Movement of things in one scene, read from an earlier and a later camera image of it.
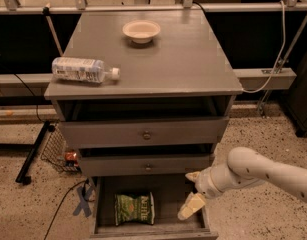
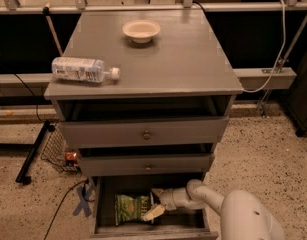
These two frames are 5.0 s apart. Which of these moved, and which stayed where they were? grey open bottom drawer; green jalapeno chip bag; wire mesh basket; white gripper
Moved: white gripper
Stayed: wire mesh basket; green jalapeno chip bag; grey open bottom drawer
